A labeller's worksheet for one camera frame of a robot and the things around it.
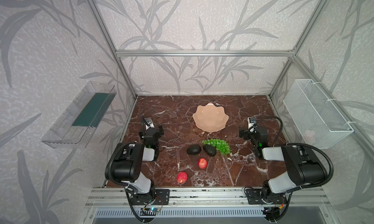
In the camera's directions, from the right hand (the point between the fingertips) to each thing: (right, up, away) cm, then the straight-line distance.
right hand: (247, 124), depth 95 cm
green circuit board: (-57, -39, -24) cm, 73 cm away
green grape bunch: (-19, -12, -6) cm, 23 cm away
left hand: (-63, 0, -2) cm, 63 cm away
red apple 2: (-41, -25, -19) cm, 52 cm away
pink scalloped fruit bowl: (-24, +4, +8) cm, 25 cm away
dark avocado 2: (-25, -15, -7) cm, 30 cm away
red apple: (-30, -20, -14) cm, 39 cm away
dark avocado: (-35, -14, -8) cm, 39 cm away
